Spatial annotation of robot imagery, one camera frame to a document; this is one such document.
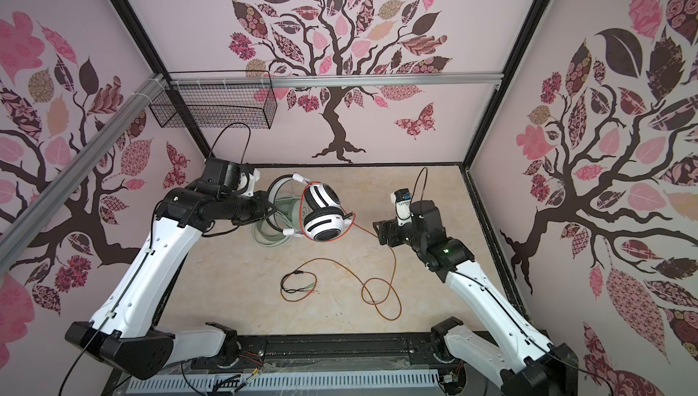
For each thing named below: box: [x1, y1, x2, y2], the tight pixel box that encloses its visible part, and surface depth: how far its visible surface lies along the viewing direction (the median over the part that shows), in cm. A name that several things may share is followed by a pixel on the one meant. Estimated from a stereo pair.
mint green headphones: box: [251, 174, 301, 248], surface depth 96 cm
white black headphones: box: [266, 173, 354, 242], surface depth 62 cm
